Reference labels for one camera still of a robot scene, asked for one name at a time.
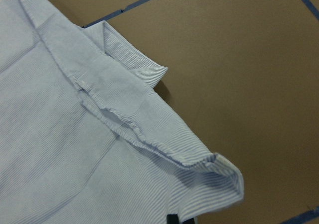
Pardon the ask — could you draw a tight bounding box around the light blue striped shirt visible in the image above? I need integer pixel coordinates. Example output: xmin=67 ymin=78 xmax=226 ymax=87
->
xmin=0 ymin=0 xmax=244 ymax=224

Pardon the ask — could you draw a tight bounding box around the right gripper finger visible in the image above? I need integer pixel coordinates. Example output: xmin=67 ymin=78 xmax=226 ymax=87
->
xmin=166 ymin=214 xmax=179 ymax=224

